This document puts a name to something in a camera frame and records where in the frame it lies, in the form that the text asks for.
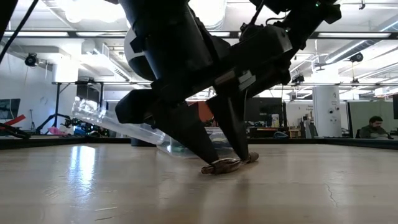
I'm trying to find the orange partition panel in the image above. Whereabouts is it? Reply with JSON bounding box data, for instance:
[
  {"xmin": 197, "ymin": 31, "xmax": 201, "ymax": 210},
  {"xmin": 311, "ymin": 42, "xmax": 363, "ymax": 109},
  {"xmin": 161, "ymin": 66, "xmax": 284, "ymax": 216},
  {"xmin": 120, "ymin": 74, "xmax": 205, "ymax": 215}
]
[{"xmin": 195, "ymin": 101, "xmax": 216, "ymax": 124}]

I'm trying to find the black background robot rig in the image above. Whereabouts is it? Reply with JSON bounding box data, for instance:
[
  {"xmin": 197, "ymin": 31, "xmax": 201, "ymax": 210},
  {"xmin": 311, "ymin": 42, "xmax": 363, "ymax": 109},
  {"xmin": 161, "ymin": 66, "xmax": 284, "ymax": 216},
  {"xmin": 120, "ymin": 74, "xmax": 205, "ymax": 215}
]
[{"xmin": 35, "ymin": 113, "xmax": 110, "ymax": 138}]

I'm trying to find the black metal stand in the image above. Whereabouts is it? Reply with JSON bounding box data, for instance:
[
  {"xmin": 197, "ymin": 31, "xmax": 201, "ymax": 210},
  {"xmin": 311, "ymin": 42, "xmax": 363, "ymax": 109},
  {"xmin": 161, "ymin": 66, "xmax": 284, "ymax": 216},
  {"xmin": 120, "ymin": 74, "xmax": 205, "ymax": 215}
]
[{"xmin": 35, "ymin": 81, "xmax": 105, "ymax": 135}]

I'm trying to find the black monitor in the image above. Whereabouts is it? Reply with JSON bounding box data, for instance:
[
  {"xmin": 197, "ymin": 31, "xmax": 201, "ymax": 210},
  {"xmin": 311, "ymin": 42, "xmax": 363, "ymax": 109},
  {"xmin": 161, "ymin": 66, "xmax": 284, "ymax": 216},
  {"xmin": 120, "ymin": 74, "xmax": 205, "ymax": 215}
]
[{"xmin": 244, "ymin": 97, "xmax": 284, "ymax": 129}]

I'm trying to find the clear plastic supply box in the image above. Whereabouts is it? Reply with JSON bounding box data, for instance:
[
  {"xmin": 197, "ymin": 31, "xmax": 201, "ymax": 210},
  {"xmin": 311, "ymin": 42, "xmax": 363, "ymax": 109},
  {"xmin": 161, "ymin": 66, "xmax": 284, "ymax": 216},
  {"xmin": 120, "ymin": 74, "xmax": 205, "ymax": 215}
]
[{"xmin": 70, "ymin": 96, "xmax": 238, "ymax": 160}]

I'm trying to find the green partition panel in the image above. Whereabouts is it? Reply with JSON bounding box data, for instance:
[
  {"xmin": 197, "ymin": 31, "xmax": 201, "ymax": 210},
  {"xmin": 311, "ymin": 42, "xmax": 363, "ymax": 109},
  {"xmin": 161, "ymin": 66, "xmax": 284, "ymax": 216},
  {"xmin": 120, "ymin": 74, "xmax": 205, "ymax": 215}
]
[{"xmin": 346, "ymin": 101, "xmax": 398, "ymax": 138}]

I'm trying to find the white round column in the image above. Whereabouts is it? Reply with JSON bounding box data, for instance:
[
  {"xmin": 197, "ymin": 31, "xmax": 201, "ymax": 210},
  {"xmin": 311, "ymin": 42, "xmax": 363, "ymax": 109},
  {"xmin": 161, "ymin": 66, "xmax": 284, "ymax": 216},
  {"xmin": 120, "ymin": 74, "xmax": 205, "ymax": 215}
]
[{"xmin": 312, "ymin": 85, "xmax": 342, "ymax": 138}]

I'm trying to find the person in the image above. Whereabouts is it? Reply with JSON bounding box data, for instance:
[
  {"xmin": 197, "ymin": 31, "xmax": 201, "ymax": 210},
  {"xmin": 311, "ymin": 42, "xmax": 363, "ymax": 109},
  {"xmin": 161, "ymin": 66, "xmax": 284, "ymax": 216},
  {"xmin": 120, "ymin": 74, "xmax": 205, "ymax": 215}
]
[{"xmin": 359, "ymin": 115, "xmax": 394, "ymax": 140}]

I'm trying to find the dark brown pen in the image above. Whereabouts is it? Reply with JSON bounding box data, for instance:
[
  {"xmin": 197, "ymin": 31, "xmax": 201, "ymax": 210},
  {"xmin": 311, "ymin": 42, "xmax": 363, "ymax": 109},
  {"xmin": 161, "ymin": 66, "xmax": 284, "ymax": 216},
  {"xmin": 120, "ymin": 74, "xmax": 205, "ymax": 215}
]
[{"xmin": 200, "ymin": 151, "xmax": 260, "ymax": 175}]

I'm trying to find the wall screen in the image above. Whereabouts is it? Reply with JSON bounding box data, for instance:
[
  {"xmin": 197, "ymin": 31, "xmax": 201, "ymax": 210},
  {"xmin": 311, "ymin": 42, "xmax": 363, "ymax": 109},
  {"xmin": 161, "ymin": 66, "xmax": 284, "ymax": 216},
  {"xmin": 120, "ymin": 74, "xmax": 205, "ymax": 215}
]
[{"xmin": 0, "ymin": 98, "xmax": 21, "ymax": 121}]

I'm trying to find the black overhead crossbar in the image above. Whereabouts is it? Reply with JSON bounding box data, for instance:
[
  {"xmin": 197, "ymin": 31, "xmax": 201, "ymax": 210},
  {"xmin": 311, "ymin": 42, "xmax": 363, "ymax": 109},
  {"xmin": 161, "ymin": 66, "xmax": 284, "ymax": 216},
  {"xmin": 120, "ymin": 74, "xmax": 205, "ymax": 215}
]
[{"xmin": 0, "ymin": 30, "xmax": 398, "ymax": 40}]

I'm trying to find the black aluminium table frame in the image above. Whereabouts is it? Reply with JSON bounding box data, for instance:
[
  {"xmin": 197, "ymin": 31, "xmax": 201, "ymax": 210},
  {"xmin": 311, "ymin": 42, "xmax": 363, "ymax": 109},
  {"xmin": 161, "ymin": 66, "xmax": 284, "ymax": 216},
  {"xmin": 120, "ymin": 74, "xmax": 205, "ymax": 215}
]
[{"xmin": 0, "ymin": 136, "xmax": 398, "ymax": 151}]

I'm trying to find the white globe lamp black base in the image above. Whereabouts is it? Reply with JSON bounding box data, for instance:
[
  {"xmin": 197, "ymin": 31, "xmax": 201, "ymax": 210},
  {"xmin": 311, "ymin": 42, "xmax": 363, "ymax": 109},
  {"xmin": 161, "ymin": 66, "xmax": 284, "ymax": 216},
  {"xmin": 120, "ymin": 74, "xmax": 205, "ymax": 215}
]
[{"xmin": 123, "ymin": 27, "xmax": 158, "ymax": 147}]

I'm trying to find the red bar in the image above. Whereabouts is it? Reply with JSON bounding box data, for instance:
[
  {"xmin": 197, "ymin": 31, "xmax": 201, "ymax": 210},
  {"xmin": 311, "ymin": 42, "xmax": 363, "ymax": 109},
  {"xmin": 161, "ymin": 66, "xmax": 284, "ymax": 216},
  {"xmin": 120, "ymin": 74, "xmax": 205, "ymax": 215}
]
[{"xmin": 0, "ymin": 114, "xmax": 27, "ymax": 128}]

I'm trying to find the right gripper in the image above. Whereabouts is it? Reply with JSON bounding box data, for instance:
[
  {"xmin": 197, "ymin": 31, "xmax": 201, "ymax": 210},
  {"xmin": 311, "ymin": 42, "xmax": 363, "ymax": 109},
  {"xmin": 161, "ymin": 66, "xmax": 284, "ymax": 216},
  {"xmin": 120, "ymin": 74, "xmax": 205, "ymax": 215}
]
[{"xmin": 114, "ymin": 24, "xmax": 294, "ymax": 162}]

